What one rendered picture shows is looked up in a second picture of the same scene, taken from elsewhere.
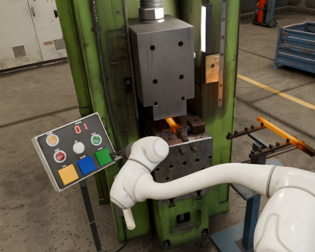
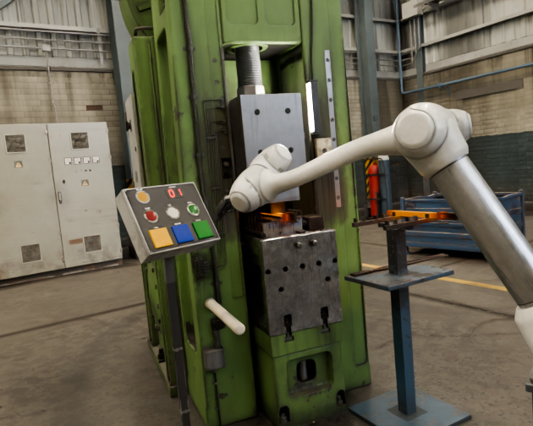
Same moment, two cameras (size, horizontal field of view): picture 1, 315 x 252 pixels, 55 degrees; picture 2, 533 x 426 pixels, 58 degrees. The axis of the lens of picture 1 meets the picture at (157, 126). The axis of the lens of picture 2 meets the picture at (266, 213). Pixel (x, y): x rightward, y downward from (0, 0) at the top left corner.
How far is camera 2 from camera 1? 98 cm
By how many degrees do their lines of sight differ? 25
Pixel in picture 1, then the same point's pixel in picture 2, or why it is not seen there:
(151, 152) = (273, 153)
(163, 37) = (269, 101)
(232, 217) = (378, 389)
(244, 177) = (376, 138)
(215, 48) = (325, 131)
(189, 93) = not seen: hidden behind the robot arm
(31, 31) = (52, 224)
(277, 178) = not seen: hidden behind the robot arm
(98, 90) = (190, 170)
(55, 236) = not seen: outside the picture
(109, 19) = (207, 88)
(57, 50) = (89, 251)
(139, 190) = (265, 179)
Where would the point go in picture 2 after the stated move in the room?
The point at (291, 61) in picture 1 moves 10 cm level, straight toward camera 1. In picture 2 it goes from (425, 239) to (425, 241)
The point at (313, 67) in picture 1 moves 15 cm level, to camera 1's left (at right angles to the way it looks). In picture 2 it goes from (455, 243) to (442, 243)
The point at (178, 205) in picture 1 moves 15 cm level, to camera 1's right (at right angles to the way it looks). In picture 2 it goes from (299, 339) to (330, 335)
